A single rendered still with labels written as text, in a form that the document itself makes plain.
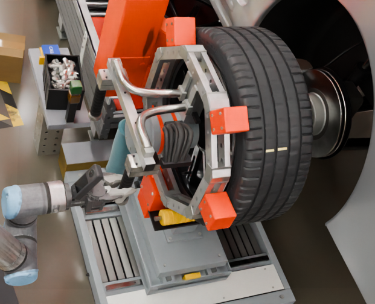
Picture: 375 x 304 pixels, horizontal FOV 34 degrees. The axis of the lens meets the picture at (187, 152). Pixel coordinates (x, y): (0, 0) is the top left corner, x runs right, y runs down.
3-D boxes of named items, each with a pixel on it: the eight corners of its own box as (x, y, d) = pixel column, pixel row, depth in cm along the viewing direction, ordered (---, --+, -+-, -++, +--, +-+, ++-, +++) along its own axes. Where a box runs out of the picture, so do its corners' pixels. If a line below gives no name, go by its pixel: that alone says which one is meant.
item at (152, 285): (225, 280, 258) (233, 269, 251) (145, 297, 244) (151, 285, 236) (188, 184, 285) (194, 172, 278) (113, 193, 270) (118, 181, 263)
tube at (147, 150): (205, 152, 178) (216, 128, 171) (143, 158, 171) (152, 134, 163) (186, 107, 188) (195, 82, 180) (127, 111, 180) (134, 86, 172)
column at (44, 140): (58, 153, 286) (70, 91, 255) (37, 155, 282) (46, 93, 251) (54, 137, 291) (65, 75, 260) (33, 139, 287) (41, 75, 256)
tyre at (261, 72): (273, 259, 210) (344, 106, 168) (211, 270, 200) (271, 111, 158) (200, 135, 253) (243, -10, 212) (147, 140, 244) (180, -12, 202)
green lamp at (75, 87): (81, 94, 228) (83, 87, 225) (70, 95, 226) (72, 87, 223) (79, 86, 230) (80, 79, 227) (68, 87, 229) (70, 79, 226)
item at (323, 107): (326, 175, 222) (360, 104, 202) (308, 177, 219) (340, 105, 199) (284, 120, 244) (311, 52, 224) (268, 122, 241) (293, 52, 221)
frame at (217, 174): (194, 242, 206) (251, 142, 166) (176, 245, 203) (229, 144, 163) (148, 120, 235) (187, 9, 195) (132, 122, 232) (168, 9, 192)
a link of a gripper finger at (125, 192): (133, 198, 186) (103, 198, 183) (137, 186, 182) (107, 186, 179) (134, 206, 184) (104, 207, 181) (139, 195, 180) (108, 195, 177)
